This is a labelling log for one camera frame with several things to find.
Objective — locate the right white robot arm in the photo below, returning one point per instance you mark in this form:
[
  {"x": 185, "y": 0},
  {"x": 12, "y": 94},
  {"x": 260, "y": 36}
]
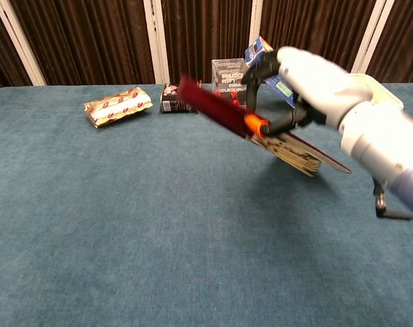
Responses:
[{"x": 380, "y": 136}]

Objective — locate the brown pleated curtain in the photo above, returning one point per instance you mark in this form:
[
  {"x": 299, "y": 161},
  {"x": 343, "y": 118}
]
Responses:
[{"x": 90, "y": 34}]

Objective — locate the black rectangular tin can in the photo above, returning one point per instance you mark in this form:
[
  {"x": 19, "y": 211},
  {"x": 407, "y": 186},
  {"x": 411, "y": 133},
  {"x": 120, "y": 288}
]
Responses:
[{"x": 169, "y": 100}]

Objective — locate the gold red-striped wrapped package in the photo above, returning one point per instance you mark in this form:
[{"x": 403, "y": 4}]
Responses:
[{"x": 118, "y": 105}]

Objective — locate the cream plastic tray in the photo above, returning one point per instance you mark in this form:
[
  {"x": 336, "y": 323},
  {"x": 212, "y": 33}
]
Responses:
[{"x": 383, "y": 92}]

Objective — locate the red-ribbed white paper folding fan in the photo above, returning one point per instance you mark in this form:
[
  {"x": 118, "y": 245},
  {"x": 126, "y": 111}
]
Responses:
[{"x": 220, "y": 109}]

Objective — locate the white frame post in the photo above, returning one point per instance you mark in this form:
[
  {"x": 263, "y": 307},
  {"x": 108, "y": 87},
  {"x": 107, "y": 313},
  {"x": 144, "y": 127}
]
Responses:
[
  {"x": 375, "y": 34},
  {"x": 19, "y": 44},
  {"x": 257, "y": 17},
  {"x": 155, "y": 41}
]

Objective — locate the blue cardboard box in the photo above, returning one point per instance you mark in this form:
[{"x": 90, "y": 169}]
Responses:
[{"x": 256, "y": 51}]

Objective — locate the clear coffee capsule box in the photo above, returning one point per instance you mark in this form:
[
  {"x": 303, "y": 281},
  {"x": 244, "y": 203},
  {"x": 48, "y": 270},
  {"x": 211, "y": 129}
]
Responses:
[{"x": 227, "y": 73}]

